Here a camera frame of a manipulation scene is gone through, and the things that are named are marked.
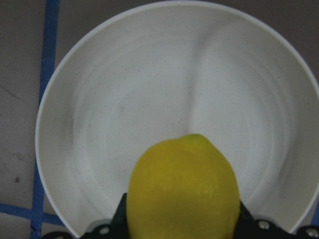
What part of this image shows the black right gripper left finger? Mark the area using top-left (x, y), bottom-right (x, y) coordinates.
top-left (39, 193), bottom-right (130, 239)

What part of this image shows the cream round plate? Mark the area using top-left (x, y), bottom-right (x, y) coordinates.
top-left (35, 1), bottom-right (319, 237)

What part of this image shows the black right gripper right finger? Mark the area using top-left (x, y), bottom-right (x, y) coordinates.
top-left (238, 202), bottom-right (319, 239)

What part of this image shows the yellow lemon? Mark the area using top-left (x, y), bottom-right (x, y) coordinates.
top-left (126, 134), bottom-right (240, 239)

